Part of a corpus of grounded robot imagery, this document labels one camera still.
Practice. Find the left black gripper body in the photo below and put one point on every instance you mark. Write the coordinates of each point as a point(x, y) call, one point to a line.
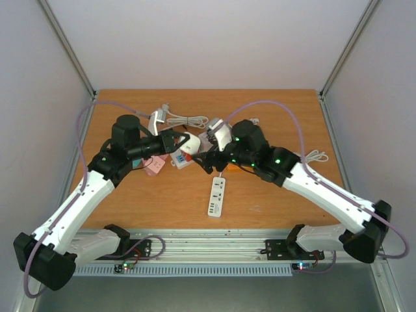
point(167, 143)

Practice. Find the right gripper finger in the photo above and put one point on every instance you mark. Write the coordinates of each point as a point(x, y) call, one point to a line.
point(206, 166)
point(204, 157)

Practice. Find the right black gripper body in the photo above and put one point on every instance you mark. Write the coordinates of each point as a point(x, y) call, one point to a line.
point(212, 159)

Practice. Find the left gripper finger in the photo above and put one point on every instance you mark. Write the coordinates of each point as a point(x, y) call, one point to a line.
point(182, 144)
point(174, 134)

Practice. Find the small white adapter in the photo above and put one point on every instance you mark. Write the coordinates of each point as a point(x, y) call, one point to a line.
point(193, 144)

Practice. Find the long white multicolour power strip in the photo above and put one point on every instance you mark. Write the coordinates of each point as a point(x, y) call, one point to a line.
point(178, 160)

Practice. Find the pink cube adapter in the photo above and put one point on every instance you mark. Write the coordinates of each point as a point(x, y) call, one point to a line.
point(153, 168)

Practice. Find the white cube adapter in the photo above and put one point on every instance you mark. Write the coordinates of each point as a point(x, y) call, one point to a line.
point(205, 144)

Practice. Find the pink triangular power strip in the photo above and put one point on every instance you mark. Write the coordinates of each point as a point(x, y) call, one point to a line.
point(160, 158)

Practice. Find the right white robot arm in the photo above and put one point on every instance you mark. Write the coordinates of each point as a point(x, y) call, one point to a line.
point(361, 226)

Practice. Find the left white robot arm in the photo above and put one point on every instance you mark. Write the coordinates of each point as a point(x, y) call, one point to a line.
point(48, 254)

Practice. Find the orange power strip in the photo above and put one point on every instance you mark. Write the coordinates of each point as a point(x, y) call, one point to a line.
point(234, 168)

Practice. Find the white power strip with USB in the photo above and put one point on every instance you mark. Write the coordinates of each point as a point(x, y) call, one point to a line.
point(216, 197)

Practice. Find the teal power strip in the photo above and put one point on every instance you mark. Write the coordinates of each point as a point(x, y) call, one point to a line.
point(136, 163)

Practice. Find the right small circuit board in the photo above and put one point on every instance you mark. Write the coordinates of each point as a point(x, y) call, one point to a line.
point(302, 266)

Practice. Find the small circuit board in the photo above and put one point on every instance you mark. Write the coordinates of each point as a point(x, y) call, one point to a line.
point(125, 267)
point(302, 266)

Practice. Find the left small circuit board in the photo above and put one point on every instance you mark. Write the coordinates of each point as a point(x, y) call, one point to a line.
point(125, 267)

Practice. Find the grey slotted cable duct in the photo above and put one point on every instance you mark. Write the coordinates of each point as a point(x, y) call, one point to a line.
point(185, 270)

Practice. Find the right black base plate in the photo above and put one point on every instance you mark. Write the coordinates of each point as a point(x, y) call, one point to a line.
point(277, 249)

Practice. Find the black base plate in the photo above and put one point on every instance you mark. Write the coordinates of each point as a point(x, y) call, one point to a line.
point(277, 249)
point(130, 249)

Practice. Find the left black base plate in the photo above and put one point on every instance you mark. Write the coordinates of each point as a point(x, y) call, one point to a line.
point(130, 249)

